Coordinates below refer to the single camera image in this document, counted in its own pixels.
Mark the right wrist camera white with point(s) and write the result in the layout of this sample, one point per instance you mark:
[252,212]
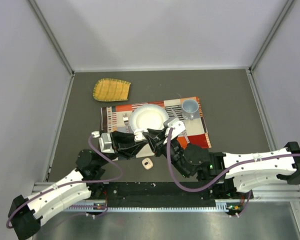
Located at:
[177,126]

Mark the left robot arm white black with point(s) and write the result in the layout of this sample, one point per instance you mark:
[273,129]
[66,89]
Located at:
[94,167]

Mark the aluminium frame post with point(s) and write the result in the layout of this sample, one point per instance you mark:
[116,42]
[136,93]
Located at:
[50,35]
[287,7]

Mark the yellow woven cloth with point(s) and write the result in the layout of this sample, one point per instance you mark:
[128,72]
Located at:
[111,90]

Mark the light blue mug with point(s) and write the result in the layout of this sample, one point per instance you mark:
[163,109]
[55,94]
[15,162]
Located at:
[189,109]

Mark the white round plate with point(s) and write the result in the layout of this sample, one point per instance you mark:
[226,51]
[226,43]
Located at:
[148,116]

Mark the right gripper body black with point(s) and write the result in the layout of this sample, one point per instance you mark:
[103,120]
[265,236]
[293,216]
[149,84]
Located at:
[162,148]

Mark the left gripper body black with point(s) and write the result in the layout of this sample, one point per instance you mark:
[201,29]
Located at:
[119,151]

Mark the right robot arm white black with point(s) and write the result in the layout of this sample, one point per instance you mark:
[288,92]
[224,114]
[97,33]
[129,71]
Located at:
[246,171]

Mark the silver fork pink handle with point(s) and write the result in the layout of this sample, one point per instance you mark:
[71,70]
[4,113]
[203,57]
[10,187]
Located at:
[126,121]

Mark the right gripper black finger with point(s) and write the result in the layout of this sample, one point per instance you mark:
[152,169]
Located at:
[153,144]
[153,133]

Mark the aluminium frame left post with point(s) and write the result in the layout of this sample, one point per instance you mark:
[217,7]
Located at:
[50,35]

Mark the white earbud charging case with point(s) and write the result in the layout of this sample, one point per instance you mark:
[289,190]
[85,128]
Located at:
[147,163]

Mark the aluminium frame right post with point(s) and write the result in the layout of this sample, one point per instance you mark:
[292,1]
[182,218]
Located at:
[287,7]

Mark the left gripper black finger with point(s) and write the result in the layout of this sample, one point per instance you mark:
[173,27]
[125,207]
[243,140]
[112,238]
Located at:
[122,140]
[139,145]

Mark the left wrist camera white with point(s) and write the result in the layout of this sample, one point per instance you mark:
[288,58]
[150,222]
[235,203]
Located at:
[105,141]

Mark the silver knife pink handle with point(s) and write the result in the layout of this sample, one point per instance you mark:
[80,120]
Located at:
[184,132]

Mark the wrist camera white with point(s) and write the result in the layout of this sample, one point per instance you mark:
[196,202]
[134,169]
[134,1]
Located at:
[177,126]
[105,141]

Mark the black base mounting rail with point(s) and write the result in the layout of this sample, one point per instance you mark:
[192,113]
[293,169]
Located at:
[167,195]

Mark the aluminium frame front beam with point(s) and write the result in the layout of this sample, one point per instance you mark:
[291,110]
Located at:
[268,193]

